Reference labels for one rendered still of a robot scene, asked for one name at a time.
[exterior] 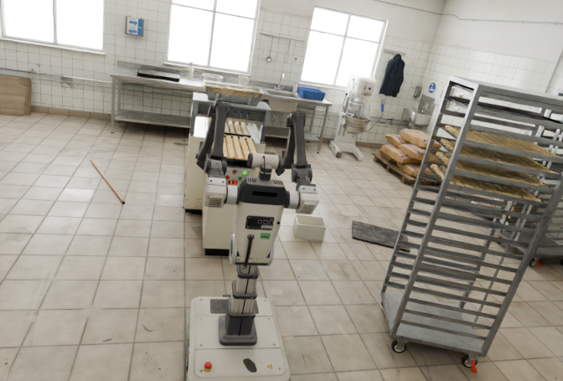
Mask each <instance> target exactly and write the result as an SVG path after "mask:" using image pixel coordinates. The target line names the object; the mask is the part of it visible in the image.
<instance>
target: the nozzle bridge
mask: <svg viewBox="0 0 563 381"><path fill-rule="evenodd" d="M214 102H216V100H208V97H207V95H206V94H200V93H194V98H193V106H192V115H191V124H190V132H191V133H194V128H195V119H196V117H197V116H198V117H205V118H212V117H211V116H208V110H209V106H210V104H211V105H213V104H214ZM226 103H230V114H229V117H228V118H227V121H239V122H246V123H253V124H260V125H261V128H260V133H259V138H260V140H261V141H265V135H266V127H267V126H269V124H270V119H271V108H270V107H269V105H268V104H267V103H266V102H259V103H258V105H257V106H250V105H243V104H237V103H231V102H226ZM236 108H237V112H236V115H235V118H234V117H233V116H234V112H235V111H236ZM243 109H244V111H243ZM250 110H251V112H250ZM242 111H243V115H242V119H240V113H241V112H242ZM248 112H250V114H249V119H248V120H246V116H247V113H248Z"/></svg>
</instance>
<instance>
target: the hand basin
mask: <svg viewBox="0 0 563 381"><path fill-rule="evenodd" d="M411 88H413V87H411ZM413 89H416V91H415V94H414V96H417V97H420V95H421V90H422V87H421V86H416V88H413ZM445 89H446V85H440V86H439V89H438V92H437V95H436V98H433V97H430V96H428V95H424V94H422V96H421V98H420V99H419V100H420V104H419V106H418V109H417V110H416V109H410V108H404V110H403V112H402V116H401V119H403V120H405V121H408V122H410V123H412V126H411V130H413V128H414V125H415V124H416V125H421V127H419V128H422V126H429V124H430V121H431V117H432V114H433V111H434V109H435V106H436V105H437V106H436V108H437V109H439V107H440V104H441V101H442V97H443V94H444V91H445ZM419 100H418V101H417V103H419Z"/></svg>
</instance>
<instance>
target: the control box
mask: <svg viewBox="0 0 563 381"><path fill-rule="evenodd" d="M233 170H236V173H233ZM244 171H247V174H243V172H244ZM225 176H229V177H230V178H229V179H226V184H230V181H232V183H231V184H233V185H240V184H241V183H242V181H243V180H244V179H245V178H246V177H249V176H250V169H249V168H244V167H227V169H226V173H225ZM238 177H242V180H239V179H238ZM235 181H236V184H234V183H235Z"/></svg>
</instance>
